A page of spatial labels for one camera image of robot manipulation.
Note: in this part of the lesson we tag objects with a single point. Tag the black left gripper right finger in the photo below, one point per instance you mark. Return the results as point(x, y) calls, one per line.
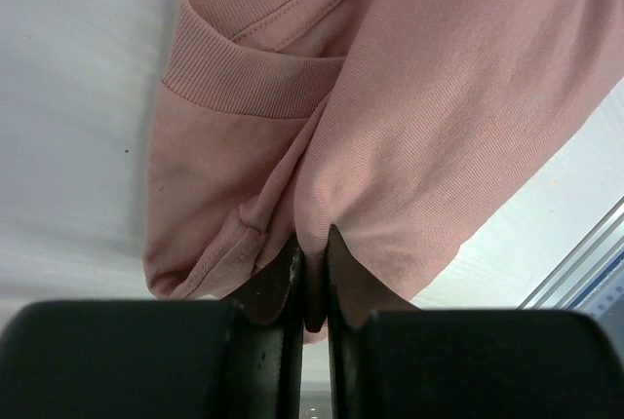
point(390, 359)

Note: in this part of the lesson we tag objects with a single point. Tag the aluminium front rail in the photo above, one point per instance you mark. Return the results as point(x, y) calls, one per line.
point(590, 278)

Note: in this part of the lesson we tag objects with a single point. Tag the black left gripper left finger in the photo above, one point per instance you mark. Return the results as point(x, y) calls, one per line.
point(238, 357)

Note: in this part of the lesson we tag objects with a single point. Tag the dusty pink t-shirt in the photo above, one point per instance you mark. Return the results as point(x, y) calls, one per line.
point(404, 123)

